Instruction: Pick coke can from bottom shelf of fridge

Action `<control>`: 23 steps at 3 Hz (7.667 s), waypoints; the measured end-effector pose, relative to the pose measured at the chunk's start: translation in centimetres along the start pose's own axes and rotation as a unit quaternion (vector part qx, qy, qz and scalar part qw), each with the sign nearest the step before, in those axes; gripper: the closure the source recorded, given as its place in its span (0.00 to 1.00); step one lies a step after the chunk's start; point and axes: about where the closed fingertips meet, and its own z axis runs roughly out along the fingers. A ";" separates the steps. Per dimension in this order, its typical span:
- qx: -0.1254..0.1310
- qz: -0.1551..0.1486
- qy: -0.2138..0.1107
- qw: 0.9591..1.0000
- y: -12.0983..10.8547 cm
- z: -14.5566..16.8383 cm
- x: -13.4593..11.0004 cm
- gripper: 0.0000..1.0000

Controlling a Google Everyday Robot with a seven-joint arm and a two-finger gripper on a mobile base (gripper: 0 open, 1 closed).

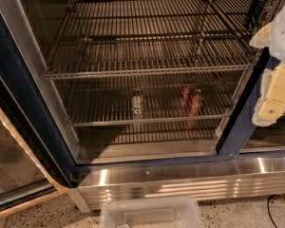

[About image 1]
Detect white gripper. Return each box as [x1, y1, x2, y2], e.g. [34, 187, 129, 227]
[249, 6, 285, 126]

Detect red coke can front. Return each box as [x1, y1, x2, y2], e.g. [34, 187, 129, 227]
[189, 93, 203, 116]

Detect dark blue tall can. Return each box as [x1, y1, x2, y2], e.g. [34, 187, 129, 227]
[243, 0, 268, 30]

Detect red can rear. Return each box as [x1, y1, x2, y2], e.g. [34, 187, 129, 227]
[180, 85, 193, 107]

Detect stainless steel fridge base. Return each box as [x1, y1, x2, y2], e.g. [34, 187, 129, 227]
[78, 157, 285, 210]

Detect white silver can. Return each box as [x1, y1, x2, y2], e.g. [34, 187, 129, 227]
[131, 90, 143, 115]

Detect open glass fridge door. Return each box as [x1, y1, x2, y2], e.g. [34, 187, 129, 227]
[0, 60, 70, 221]

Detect clear plastic bin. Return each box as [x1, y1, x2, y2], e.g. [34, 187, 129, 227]
[100, 196, 204, 228]

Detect blue fridge centre post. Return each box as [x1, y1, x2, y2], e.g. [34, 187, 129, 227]
[217, 48, 279, 159]

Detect black cable on floor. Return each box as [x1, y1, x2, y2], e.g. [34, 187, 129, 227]
[267, 193, 285, 228]

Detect upper wire fridge shelf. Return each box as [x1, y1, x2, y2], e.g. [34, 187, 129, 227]
[63, 0, 251, 42]

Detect wire fridge shelf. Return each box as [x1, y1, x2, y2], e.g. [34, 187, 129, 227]
[46, 36, 256, 80]
[63, 0, 251, 42]
[56, 71, 240, 127]

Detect bottom wire fridge shelf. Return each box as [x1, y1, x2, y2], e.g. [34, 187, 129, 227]
[56, 71, 240, 127]

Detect middle wire fridge shelf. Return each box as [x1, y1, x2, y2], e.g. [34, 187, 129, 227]
[46, 36, 256, 80]

